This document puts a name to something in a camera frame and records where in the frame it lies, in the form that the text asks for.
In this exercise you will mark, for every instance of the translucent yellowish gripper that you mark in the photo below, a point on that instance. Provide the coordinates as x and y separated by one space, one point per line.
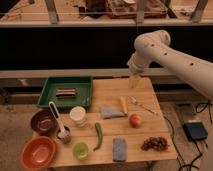
134 80

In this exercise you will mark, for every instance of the red apple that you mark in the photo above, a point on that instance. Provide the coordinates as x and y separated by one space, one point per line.
135 120

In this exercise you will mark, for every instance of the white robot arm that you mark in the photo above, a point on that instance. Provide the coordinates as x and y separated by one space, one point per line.
154 47

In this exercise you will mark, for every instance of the white paper cup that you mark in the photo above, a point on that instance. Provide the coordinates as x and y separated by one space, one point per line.
78 116

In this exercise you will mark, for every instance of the small green cup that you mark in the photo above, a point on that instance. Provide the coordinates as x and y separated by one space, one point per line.
80 151

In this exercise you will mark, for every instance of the metal fork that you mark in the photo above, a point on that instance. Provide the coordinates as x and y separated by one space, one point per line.
136 102

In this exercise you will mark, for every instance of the yellow corn cob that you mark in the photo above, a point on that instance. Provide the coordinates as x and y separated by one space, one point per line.
124 105

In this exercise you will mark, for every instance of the grey blue cloth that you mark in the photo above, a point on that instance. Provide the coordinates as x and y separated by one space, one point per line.
108 113

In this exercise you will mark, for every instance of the green plastic tray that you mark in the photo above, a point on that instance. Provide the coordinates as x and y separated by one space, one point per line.
83 85

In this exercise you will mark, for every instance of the green chili pepper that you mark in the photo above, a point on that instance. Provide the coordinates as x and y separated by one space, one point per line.
98 129

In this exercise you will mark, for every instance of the blue sponge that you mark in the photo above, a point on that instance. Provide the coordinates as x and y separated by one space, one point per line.
119 150

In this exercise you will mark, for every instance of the bunch of red grapes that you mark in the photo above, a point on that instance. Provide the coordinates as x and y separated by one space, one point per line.
156 143

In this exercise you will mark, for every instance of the black box on floor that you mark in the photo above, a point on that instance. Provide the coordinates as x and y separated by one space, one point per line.
195 131

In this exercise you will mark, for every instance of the purple bowl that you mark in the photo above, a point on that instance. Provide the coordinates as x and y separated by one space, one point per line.
43 122

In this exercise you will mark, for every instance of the orange bowl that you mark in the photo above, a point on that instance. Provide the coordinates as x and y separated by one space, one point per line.
38 153

